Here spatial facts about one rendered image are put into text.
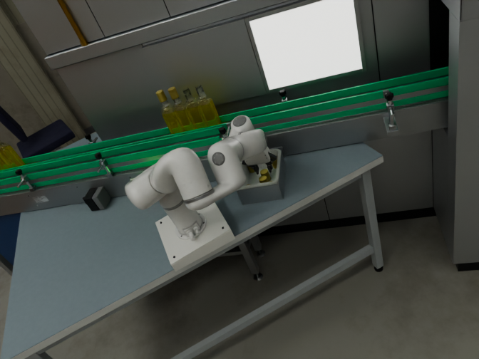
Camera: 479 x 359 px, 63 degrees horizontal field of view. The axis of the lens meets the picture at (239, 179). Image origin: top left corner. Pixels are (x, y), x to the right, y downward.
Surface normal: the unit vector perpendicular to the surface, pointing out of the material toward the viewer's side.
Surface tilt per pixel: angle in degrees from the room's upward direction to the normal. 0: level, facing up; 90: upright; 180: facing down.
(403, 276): 0
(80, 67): 90
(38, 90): 90
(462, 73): 90
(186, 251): 5
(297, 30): 90
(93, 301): 0
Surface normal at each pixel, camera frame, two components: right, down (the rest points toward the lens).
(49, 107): 0.36, 0.48
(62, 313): -0.31, -0.75
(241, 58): -0.13, 0.65
